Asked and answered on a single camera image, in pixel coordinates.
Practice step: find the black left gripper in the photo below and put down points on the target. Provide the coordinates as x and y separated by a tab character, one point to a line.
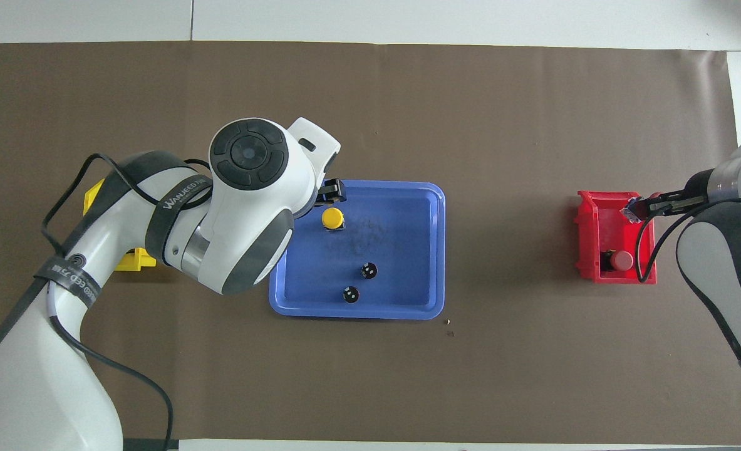
320	195

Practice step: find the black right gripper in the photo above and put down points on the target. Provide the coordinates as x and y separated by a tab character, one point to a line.
697	193

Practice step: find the yellow push button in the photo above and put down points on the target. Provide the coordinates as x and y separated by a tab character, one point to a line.
332	217

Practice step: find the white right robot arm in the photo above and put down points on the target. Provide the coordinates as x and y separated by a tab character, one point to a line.
721	263

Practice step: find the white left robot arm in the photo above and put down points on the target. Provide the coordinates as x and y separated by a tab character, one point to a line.
251	207

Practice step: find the red plastic bin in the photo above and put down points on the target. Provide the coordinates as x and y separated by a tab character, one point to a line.
602	228

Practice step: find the black cylindrical capacitor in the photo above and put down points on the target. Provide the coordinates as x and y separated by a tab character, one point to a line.
351	294
369	270

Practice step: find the blue plastic tray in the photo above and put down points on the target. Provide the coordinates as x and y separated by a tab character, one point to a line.
401	250

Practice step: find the yellow plastic bin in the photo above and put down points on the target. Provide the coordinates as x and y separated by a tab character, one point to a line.
135	260

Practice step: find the brown paper table mat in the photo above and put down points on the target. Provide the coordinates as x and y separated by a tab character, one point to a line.
470	376

